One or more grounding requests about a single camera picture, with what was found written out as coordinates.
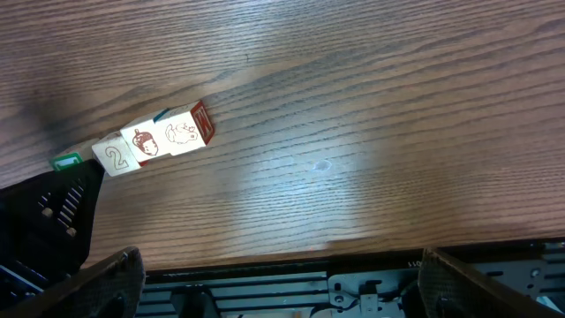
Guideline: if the green framed wooden block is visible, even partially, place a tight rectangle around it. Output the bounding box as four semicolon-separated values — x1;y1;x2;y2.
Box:
49;138;99;171

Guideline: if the animal picture wooden block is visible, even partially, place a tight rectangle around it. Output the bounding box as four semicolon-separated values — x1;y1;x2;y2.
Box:
155;100;215;155

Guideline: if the acorn picture wooden block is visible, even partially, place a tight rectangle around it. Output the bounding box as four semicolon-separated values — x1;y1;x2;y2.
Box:
120;109;170;162

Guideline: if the number two wooden block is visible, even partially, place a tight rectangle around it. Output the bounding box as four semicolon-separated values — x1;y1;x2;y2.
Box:
92;131;147;177

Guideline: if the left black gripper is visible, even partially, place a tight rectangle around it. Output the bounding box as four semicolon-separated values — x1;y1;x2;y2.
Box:
1;159;105;305

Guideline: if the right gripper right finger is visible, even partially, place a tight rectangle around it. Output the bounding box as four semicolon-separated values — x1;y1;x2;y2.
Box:
418;248;562;318

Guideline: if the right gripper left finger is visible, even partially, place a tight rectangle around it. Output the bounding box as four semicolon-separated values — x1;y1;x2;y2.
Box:
1;246;146;318

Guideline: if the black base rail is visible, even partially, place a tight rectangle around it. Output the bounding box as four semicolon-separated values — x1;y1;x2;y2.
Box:
136;238;564;317

